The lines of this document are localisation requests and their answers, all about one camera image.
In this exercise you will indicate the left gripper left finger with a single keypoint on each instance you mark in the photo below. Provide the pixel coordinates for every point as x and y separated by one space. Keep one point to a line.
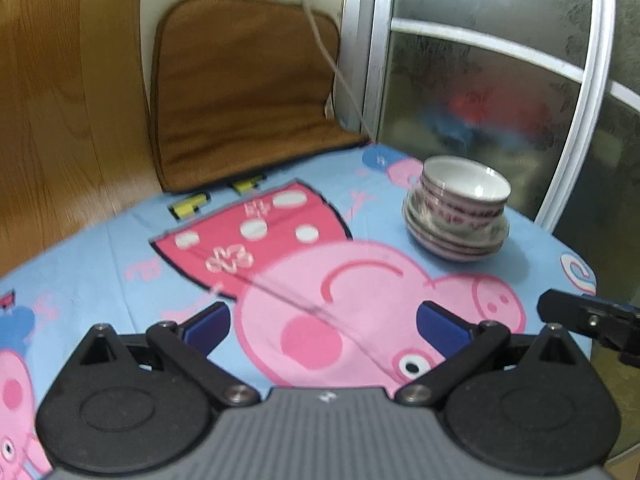
166 365

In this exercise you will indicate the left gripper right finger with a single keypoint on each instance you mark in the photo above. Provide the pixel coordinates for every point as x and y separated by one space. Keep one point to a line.
487 364

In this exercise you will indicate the brown seat cushion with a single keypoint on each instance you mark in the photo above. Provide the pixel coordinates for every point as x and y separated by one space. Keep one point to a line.
240 86

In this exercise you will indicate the frosted glass sliding door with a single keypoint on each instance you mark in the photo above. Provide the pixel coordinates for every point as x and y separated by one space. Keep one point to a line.
545 91

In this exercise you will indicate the Peppa Pig blue tablecloth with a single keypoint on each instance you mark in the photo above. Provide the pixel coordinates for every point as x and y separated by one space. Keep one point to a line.
322 279

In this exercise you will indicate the white floral plate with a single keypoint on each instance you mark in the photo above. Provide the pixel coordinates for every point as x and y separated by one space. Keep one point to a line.
469 247

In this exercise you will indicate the white bowl stack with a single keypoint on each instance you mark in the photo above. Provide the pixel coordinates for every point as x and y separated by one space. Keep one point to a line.
461 195

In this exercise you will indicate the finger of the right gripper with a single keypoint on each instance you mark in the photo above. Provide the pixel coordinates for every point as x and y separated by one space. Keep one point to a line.
613 326

